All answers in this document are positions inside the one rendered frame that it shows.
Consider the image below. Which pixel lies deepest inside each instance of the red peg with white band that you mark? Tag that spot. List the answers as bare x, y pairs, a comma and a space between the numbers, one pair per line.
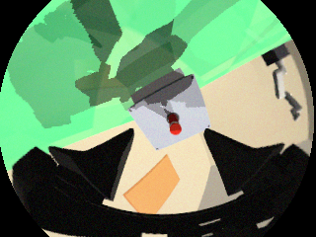
174, 126

